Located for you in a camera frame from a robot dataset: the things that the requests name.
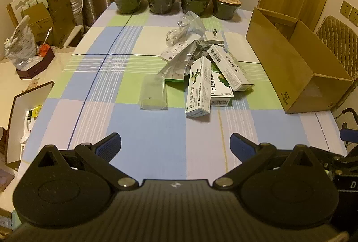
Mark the clear zip bag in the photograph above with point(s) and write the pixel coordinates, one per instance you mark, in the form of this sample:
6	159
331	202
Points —
193	23

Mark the green head medicine box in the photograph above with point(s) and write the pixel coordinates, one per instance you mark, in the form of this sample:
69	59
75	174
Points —
221	92

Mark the white barcode medicine box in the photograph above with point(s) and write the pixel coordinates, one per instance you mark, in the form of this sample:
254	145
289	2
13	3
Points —
229	69

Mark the brown cardboard box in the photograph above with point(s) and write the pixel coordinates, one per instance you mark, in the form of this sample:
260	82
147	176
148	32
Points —
305	74

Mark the tall green white medicine box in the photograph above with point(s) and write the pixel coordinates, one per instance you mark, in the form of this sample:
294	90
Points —
199	88

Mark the white remote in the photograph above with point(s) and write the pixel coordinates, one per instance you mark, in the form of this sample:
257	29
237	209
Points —
173	51

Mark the noodle bowl red lid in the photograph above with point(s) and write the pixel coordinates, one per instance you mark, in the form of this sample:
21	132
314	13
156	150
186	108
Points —
194	0

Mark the noodle bowl orange lid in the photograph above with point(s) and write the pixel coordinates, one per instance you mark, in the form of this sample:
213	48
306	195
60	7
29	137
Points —
225	9

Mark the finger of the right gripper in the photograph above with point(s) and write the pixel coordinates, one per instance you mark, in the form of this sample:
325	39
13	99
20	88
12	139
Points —
349	135

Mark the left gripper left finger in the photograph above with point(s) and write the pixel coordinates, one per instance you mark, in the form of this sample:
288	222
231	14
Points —
96	159

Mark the checked tablecloth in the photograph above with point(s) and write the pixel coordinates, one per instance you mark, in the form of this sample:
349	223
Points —
98	92

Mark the white power adapter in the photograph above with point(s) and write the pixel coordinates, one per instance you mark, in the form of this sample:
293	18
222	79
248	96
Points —
214	36

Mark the clear plastic box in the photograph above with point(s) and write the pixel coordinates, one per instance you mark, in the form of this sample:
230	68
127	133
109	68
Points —
153	95

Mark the silver foil bag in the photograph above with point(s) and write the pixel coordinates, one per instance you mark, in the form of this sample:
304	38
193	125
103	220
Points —
179	67

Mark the brown paper bag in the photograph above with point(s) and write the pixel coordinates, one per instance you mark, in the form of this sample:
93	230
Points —
63	20

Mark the quilted chair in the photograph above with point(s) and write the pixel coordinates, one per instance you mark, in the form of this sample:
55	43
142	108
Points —
342	41

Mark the white carved chair back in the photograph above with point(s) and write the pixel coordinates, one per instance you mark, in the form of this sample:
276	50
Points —
14	10

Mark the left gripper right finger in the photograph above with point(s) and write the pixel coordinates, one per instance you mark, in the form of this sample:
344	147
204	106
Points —
253	159

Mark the open white gift box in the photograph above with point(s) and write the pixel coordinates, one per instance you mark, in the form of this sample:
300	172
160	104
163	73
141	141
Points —
22	118

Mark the small cardboard box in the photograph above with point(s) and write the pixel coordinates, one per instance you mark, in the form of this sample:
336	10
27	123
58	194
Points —
40	21

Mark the keyring tag in bag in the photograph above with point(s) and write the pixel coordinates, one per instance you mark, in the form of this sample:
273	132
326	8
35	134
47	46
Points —
174	36

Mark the white plastic bag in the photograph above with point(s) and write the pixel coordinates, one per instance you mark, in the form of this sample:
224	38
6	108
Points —
21	48

